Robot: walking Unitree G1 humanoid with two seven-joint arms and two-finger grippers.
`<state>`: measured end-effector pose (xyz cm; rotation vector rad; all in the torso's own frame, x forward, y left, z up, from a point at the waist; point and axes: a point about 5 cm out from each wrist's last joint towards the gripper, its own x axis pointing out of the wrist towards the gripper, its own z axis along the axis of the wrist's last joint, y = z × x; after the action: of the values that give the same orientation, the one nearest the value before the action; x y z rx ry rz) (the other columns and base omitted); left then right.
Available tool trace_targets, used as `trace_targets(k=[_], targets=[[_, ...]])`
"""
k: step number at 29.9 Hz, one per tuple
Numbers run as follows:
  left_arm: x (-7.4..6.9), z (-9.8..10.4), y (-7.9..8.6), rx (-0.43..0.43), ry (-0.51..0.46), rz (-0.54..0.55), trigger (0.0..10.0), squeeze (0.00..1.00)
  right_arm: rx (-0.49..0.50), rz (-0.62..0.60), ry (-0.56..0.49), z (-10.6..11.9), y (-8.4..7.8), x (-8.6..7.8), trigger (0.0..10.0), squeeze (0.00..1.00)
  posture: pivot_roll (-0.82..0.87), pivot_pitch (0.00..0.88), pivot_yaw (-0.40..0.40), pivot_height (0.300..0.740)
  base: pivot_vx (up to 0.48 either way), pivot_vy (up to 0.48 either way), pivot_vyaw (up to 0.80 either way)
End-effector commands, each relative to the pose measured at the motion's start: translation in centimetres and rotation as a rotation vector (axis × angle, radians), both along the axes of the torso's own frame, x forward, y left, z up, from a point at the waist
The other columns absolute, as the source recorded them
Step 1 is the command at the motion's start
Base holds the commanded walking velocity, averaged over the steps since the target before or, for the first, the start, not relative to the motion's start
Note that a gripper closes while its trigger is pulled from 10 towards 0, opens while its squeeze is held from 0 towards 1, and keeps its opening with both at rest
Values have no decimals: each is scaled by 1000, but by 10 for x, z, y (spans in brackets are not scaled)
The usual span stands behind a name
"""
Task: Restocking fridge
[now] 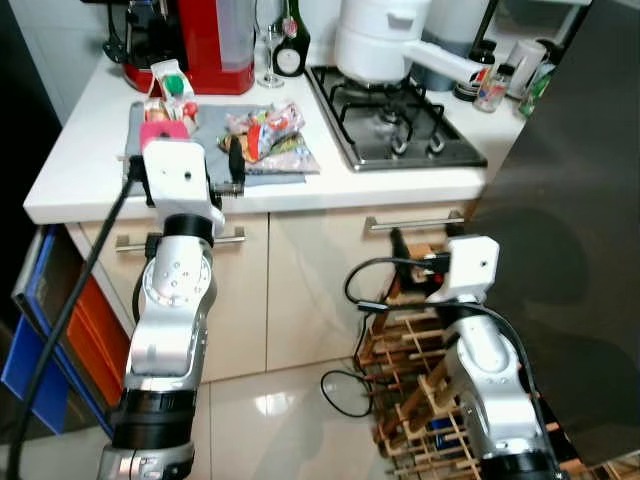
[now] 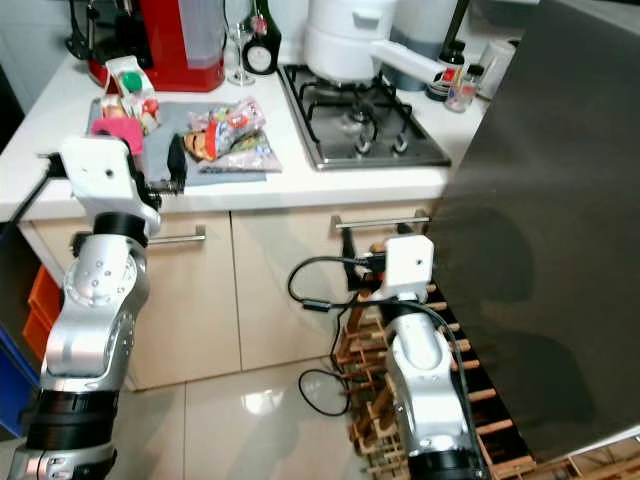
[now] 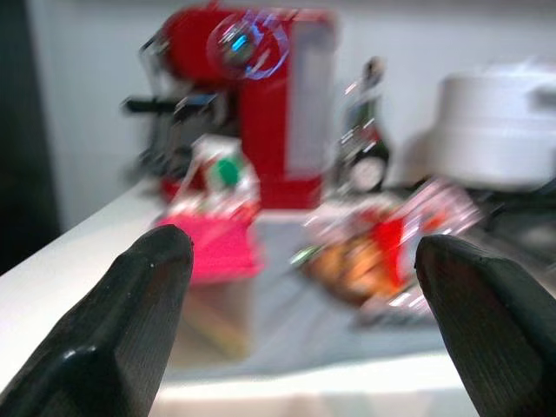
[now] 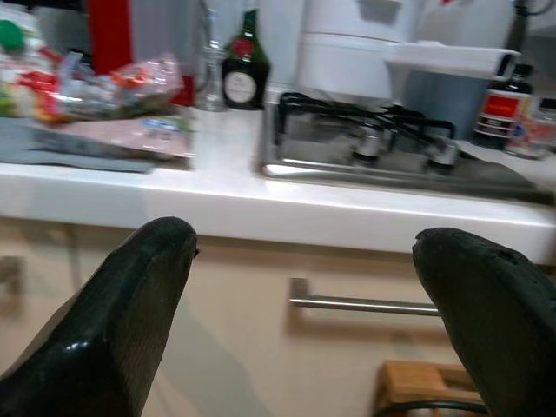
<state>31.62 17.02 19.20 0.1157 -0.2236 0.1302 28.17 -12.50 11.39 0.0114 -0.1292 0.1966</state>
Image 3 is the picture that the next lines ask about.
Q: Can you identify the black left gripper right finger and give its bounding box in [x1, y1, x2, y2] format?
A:
[414, 234, 556, 417]

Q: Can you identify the shiny red snack bag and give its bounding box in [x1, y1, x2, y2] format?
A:
[290, 177, 483, 327]

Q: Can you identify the pink carton with green cap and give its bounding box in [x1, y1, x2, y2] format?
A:
[154, 134, 264, 361]

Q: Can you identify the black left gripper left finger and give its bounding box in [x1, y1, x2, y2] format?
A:
[0, 223, 195, 417]

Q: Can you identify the red coffee machine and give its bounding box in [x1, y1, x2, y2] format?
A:
[121, 2, 340, 209]

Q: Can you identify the black vertical panel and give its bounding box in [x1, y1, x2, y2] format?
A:
[0, 0, 60, 275]

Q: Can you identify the dark glass bottle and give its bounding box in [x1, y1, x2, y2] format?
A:
[334, 56, 394, 196]

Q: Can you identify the white rice cooker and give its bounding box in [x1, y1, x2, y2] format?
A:
[403, 58, 556, 192]

